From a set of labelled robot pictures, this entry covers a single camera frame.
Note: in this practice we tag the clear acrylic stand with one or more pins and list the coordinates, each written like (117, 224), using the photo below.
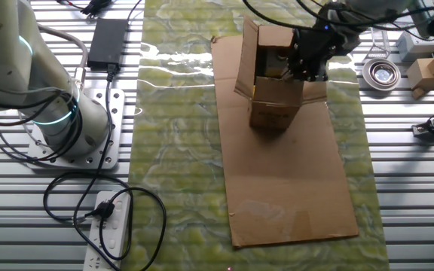
(379, 45)

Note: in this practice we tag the flat brown cardboard sheet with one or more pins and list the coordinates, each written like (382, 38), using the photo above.
(285, 180)

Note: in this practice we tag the green marble pattern mat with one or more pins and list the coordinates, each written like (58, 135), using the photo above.
(179, 150)

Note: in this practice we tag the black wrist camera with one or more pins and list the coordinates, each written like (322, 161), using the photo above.
(326, 20)

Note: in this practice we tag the white rimmed metal dish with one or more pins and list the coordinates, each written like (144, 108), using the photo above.
(381, 74)

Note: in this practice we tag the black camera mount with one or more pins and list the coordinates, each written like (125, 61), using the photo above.
(426, 133)

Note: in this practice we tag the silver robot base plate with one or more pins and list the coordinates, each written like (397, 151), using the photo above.
(115, 101)

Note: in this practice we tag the tan wooden block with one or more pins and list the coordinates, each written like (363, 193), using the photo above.
(424, 73)

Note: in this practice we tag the brown cardboard box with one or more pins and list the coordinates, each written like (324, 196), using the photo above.
(273, 109)

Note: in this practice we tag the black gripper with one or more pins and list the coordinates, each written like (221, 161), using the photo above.
(313, 52)

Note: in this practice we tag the small tan wooden piece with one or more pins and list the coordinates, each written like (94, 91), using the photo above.
(418, 93)

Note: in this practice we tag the yellow box green button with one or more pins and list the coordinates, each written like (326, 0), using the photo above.
(275, 64)

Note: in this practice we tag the black power adapter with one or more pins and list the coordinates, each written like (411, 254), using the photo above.
(107, 43)

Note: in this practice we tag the grey box green button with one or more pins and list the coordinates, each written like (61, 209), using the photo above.
(414, 49)

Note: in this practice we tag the white power strip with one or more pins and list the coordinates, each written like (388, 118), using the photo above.
(113, 233)

